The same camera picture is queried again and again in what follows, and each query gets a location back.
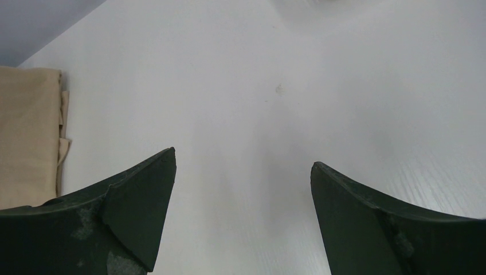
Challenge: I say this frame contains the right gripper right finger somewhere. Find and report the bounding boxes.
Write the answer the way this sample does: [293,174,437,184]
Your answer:
[311,162,485,274]

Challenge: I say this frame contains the beige t shirt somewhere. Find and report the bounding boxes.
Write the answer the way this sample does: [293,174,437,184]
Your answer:
[1,66,70,209]

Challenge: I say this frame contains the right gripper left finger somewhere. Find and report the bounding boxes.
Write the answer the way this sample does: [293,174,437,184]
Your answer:
[1,147,177,274]

